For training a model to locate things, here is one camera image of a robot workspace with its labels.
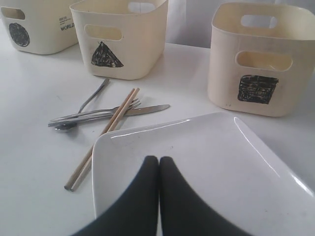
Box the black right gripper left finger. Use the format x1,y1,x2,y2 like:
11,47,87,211
74,156,158,236

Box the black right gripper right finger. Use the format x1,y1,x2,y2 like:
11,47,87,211
159,157,248,236

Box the wooden chopstick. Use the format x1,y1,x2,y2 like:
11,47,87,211
64,88,136,190
69,88,141,192

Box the steel table knife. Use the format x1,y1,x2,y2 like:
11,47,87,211
62,104,170,124

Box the steel fork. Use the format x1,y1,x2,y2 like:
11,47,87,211
48,98,142,125

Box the steel spoon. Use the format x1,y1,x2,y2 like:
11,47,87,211
54,78,110,132

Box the white rectangular plate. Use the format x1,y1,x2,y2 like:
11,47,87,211
92,112,315,236

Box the cream bin with square mark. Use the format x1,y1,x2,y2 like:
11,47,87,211
208,2,315,117

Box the cream bin with triangle mark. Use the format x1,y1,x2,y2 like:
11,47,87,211
70,0,168,80

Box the cream bin with circle mark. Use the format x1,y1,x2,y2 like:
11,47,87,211
0,0,78,55

